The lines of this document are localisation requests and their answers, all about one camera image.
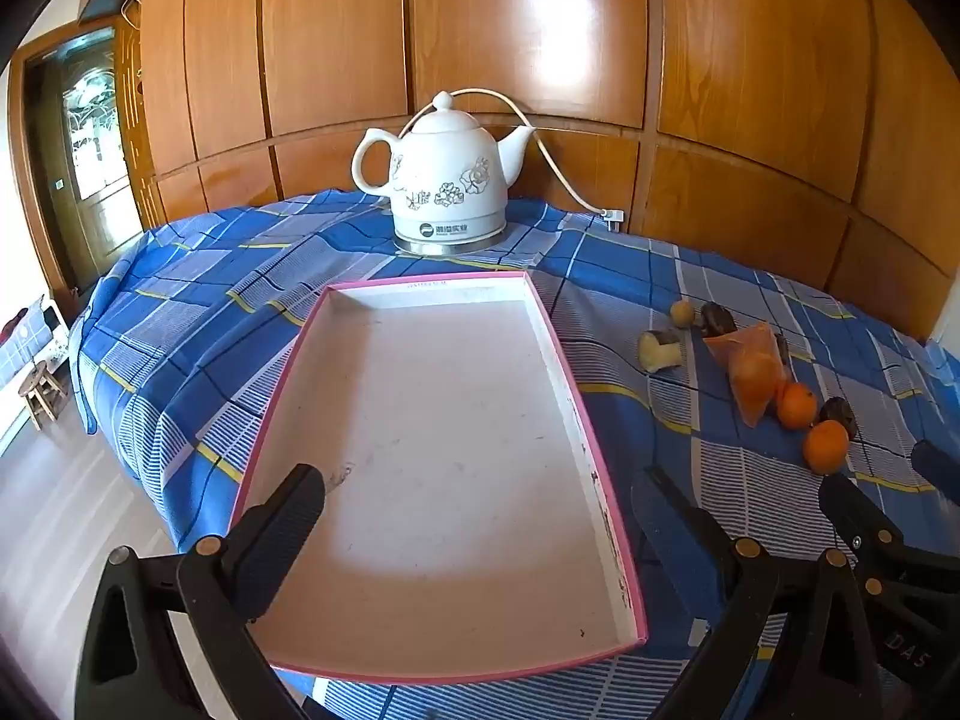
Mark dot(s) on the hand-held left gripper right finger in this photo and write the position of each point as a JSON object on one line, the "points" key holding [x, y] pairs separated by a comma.
{"points": [[660, 499]]}

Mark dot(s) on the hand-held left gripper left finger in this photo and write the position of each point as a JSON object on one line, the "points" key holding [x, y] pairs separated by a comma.
{"points": [[289, 502]]}

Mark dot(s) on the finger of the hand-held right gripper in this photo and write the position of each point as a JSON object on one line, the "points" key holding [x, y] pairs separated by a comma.
{"points": [[937, 469], [847, 506]]}

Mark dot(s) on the orange tangerine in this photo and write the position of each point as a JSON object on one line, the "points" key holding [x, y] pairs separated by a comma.
{"points": [[796, 405], [826, 447]]}

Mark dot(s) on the dark brown round fruit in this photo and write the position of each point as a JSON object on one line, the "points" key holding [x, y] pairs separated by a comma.
{"points": [[840, 414], [718, 319], [783, 350]]}

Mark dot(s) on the cut pale fruit piece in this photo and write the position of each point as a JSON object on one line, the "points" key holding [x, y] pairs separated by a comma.
{"points": [[660, 351]]}

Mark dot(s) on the orange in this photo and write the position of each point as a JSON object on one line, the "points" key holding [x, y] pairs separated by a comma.
{"points": [[750, 371]]}

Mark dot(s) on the pink-rimmed white box tray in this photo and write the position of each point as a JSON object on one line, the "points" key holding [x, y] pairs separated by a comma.
{"points": [[450, 427]]}

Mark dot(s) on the small yellow fruit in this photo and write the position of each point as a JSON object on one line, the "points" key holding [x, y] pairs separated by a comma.
{"points": [[681, 313]]}

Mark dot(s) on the blue checked tablecloth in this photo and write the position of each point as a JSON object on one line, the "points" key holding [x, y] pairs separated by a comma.
{"points": [[187, 315]]}

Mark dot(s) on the small wooden stool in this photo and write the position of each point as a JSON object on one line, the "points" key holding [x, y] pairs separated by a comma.
{"points": [[41, 390]]}

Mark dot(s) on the white power plug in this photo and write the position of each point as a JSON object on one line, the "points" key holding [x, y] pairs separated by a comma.
{"points": [[613, 217]]}

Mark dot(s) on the white ceramic electric kettle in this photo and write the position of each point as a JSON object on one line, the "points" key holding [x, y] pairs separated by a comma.
{"points": [[442, 180]]}

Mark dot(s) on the wooden glazed door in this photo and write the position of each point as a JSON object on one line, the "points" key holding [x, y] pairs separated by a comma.
{"points": [[90, 165]]}

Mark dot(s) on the wooden panelled wardrobe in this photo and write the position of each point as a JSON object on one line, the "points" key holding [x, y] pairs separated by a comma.
{"points": [[525, 30]]}

